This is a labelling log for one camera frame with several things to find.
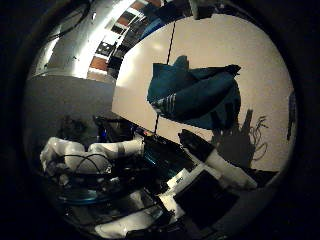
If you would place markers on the shelf rack with orange boxes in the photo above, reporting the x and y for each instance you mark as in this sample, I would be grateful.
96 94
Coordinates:
113 40

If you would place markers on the teal cloth with stripes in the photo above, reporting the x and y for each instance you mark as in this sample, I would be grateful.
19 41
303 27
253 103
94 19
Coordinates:
196 96

